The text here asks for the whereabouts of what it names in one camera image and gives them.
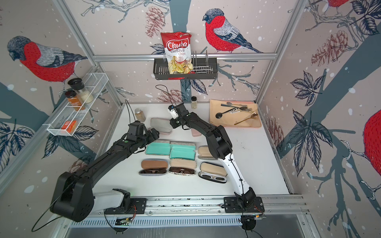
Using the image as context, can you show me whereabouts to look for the pink glasses case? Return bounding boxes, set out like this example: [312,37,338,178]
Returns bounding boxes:
[150,118,173,135]
[191,129,202,137]

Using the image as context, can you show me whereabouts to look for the orange spice jar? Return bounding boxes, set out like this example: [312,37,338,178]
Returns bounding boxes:
[64,90,84,111]

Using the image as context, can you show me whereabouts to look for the black case with glasses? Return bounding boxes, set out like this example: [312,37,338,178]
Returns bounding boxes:
[198,162,227,184]

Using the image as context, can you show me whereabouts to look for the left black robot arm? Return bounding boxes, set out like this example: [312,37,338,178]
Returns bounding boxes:
[49,121,160,222]

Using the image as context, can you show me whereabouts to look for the teal case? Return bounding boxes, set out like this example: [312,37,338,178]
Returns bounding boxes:
[169,142,196,161]
[145,140,171,156]

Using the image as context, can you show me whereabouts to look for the iridescent cutlery piece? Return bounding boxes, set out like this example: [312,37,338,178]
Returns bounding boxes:
[220,104,247,108]

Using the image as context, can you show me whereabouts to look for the silver spoon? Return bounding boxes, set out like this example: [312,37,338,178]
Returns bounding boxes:
[226,102,244,107]

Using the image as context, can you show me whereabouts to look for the patterned case with sunglasses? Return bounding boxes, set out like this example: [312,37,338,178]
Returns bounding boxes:
[168,158,197,176]

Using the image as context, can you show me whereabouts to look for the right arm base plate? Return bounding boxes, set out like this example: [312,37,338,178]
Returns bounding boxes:
[221,196,265,213]

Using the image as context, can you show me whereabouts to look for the white patterned cutlery handle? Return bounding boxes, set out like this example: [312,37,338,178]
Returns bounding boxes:
[229,109,241,114]

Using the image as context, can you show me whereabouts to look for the gold spoon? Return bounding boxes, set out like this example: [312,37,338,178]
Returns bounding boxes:
[234,113,258,126]

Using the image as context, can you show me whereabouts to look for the black ladle spoon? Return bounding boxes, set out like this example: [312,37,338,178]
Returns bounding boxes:
[215,106,248,119]

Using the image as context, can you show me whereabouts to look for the small jar at back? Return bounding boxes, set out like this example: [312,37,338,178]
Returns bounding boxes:
[191,96,197,109]

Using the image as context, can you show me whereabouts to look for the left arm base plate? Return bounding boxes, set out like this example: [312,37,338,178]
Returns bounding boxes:
[104,198,147,215]

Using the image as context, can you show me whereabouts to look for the black wire wall basket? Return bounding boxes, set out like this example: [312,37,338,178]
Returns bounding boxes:
[153,53,218,80]

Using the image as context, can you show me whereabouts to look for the black lid salt grinder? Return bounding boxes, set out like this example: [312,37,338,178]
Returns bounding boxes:
[68,78,94,104]

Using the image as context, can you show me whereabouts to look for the beige empty open case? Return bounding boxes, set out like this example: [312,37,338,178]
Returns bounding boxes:
[197,145,215,160]

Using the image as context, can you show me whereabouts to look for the brown case with sunglasses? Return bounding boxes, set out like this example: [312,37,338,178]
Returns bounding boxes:
[139,159,168,176]

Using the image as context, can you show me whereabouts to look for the brown spice jar on table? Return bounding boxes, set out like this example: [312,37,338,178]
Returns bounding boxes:
[135,108,146,123]

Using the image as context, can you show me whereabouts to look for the red Chuba chips bag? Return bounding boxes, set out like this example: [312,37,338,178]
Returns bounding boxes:
[161,32,193,74]

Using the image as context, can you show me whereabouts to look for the white wire wall shelf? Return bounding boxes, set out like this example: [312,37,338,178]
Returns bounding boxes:
[47,72,109,136]

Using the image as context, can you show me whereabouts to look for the small orange box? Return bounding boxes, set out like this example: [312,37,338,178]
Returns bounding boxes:
[61,120,77,133]

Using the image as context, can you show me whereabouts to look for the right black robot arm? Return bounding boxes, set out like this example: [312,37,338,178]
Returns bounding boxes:
[168,103,257,211]

